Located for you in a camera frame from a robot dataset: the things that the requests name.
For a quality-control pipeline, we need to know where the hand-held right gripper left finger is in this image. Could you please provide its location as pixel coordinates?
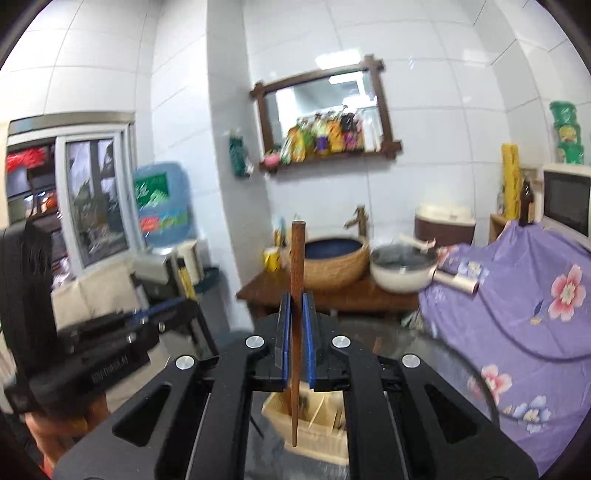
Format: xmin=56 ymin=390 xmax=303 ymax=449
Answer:
xmin=53 ymin=292 xmax=293 ymax=480

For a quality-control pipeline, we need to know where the green hanging ornament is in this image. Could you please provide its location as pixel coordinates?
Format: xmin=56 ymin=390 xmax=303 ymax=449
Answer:
xmin=228 ymin=131 xmax=254 ymax=178

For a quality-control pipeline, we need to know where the wooden counter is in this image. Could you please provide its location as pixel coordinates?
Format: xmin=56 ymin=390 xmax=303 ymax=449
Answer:
xmin=236 ymin=270 xmax=421 ymax=324

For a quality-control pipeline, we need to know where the brown wooden chopstick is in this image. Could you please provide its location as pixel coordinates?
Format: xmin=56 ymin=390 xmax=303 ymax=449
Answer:
xmin=288 ymin=220 xmax=308 ymax=448

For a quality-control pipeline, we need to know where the brown and white rice cooker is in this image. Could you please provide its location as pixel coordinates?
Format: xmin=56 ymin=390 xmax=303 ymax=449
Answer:
xmin=414 ymin=203 xmax=477 ymax=247

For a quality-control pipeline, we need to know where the beige cloth cover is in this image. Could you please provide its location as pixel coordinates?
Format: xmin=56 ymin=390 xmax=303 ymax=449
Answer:
xmin=51 ymin=265 xmax=153 ymax=333

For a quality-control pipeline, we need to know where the wooden framed mirror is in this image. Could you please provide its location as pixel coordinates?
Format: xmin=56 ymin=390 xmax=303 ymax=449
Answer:
xmin=249 ymin=54 xmax=402 ymax=174

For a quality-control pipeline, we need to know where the white paper roll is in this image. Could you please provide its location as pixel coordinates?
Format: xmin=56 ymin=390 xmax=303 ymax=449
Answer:
xmin=178 ymin=240 xmax=206 ymax=284

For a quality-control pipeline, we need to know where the beige perforated utensil holder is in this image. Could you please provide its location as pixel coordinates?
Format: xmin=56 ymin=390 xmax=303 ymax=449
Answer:
xmin=261 ymin=381 xmax=352 ymax=467

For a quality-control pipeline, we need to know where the person's left hand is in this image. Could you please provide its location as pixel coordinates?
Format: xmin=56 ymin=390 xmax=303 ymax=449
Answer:
xmin=23 ymin=397 xmax=109 ymax=472

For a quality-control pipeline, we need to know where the white microwave oven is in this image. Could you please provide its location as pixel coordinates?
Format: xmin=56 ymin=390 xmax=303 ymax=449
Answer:
xmin=540 ymin=162 xmax=591 ymax=241

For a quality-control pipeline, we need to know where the white lint roller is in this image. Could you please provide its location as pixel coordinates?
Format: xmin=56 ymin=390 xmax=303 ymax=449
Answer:
xmin=431 ymin=268 xmax=481 ymax=296

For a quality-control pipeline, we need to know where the bronze faucet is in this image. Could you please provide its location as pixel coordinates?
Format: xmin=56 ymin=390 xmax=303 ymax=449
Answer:
xmin=344 ymin=205 xmax=372 ymax=241

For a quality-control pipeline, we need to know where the white pan with glass lid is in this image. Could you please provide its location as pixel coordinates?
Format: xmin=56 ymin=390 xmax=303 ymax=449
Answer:
xmin=369 ymin=233 xmax=439 ymax=294

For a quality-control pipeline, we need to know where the yellow roll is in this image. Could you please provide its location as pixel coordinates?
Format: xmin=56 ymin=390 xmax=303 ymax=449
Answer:
xmin=501 ymin=143 xmax=522 ymax=221

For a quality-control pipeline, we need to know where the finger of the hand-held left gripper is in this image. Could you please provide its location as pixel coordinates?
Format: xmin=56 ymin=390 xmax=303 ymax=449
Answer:
xmin=122 ymin=295 xmax=192 ymax=324
xmin=60 ymin=300 xmax=204 ymax=356

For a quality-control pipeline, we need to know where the window with metal frame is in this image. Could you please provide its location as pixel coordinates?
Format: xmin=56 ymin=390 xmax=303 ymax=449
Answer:
xmin=4 ymin=113 xmax=139 ymax=282

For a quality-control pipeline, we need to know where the teal tray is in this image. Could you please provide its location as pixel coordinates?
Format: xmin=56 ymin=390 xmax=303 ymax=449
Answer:
xmin=194 ymin=268 xmax=222 ymax=294

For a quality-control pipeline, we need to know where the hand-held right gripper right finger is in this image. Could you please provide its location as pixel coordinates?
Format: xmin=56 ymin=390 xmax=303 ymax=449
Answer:
xmin=302 ymin=291 xmax=540 ymax=480

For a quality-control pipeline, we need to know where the stack of green containers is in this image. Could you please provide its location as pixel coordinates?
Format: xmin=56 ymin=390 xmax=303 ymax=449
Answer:
xmin=549 ymin=100 xmax=591 ymax=166

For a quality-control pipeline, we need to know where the brown glass bottle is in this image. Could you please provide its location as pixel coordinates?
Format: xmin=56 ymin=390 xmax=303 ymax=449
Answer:
xmin=518 ymin=178 xmax=536 ymax=227

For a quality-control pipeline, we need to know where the woven basin with blue bowl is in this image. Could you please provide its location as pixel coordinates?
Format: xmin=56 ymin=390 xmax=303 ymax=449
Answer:
xmin=284 ymin=235 xmax=372 ymax=291

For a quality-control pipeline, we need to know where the purple floral cloth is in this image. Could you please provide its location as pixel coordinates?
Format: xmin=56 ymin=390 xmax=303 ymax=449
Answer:
xmin=418 ymin=219 xmax=591 ymax=448

